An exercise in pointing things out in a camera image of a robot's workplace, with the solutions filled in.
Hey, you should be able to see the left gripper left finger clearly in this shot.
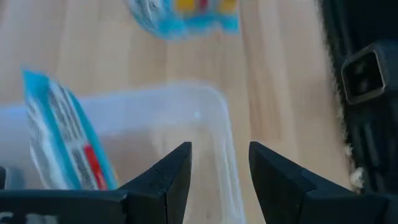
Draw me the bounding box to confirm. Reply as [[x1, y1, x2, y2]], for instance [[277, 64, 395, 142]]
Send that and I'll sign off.
[[118, 141, 193, 224]]

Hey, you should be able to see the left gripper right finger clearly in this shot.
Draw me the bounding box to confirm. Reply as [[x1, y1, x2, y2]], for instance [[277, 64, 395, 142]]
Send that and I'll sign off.
[[248, 141, 391, 224]]

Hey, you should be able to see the large clear plastic bin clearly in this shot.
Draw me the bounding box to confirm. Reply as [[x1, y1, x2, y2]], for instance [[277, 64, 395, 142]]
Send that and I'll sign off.
[[0, 82, 248, 224]]

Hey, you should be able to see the black square mount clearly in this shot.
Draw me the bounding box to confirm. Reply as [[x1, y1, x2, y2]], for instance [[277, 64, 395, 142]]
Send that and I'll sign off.
[[340, 42, 389, 106]]

